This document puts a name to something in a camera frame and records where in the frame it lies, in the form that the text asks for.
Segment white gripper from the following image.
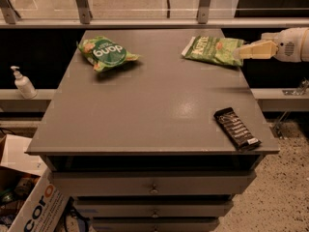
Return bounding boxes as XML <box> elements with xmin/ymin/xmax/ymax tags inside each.
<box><xmin>233</xmin><ymin>27</ymin><xmax>309</xmax><ymax>63</ymax></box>

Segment green jalapeno Kettle chip bag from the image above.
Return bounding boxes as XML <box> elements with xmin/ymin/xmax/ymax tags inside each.
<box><xmin>182</xmin><ymin>36</ymin><xmax>244</xmax><ymax>67</ymax></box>

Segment black rxbar chocolate bar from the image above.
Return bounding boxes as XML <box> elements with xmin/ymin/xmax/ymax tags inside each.
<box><xmin>213</xmin><ymin>107</ymin><xmax>261</xmax><ymax>151</ymax></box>

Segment green round-logo snack bag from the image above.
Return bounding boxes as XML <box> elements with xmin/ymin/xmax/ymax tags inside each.
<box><xmin>77</xmin><ymin>36</ymin><xmax>139</xmax><ymax>73</ymax></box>

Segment grey top drawer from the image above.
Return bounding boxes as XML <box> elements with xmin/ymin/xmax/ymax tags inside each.
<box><xmin>51</xmin><ymin>170</ymin><xmax>256</xmax><ymax>196</ymax></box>

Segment grey drawer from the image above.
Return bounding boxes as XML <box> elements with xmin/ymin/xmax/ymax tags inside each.
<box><xmin>74</xmin><ymin>200</ymin><xmax>233</xmax><ymax>218</ymax></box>
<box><xmin>51</xmin><ymin>170</ymin><xmax>256</xmax><ymax>196</ymax></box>
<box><xmin>92</xmin><ymin>217</ymin><xmax>218</xmax><ymax>232</ymax></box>

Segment grey bottom drawer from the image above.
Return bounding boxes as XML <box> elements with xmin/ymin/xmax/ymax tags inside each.
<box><xmin>92</xmin><ymin>217</ymin><xmax>218</xmax><ymax>232</ymax></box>

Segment grey middle drawer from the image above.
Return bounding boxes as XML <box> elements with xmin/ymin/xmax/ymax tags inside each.
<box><xmin>74</xmin><ymin>200</ymin><xmax>233</xmax><ymax>218</ymax></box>

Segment white pump sanitizer bottle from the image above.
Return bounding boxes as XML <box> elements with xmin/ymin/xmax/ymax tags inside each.
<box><xmin>11</xmin><ymin>66</ymin><xmax>38</xmax><ymax>99</ymax></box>

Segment white cardboard box with lettering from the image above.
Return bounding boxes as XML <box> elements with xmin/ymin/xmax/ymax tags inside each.
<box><xmin>0</xmin><ymin>134</ymin><xmax>69</xmax><ymax>232</ymax></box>

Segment metal bracket on ledge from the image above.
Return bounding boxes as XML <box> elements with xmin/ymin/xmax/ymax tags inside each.
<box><xmin>283</xmin><ymin>78</ymin><xmax>309</xmax><ymax>96</ymax></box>

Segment metal railing post right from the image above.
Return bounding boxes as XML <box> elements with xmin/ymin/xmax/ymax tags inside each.
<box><xmin>197</xmin><ymin>0</ymin><xmax>211</xmax><ymax>24</ymax></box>

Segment metal railing post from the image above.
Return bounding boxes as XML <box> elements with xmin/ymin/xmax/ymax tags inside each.
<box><xmin>197</xmin><ymin>0</ymin><xmax>211</xmax><ymax>24</ymax></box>
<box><xmin>0</xmin><ymin>0</ymin><xmax>21</xmax><ymax>24</ymax></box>
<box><xmin>75</xmin><ymin>0</ymin><xmax>93</xmax><ymax>24</ymax></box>

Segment metal railing post middle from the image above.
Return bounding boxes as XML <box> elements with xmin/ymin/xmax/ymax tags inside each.
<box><xmin>75</xmin><ymin>0</ymin><xmax>93</xmax><ymax>24</ymax></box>

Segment metal railing post left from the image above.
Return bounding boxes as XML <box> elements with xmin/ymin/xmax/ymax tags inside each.
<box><xmin>0</xmin><ymin>0</ymin><xmax>21</xmax><ymax>24</ymax></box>

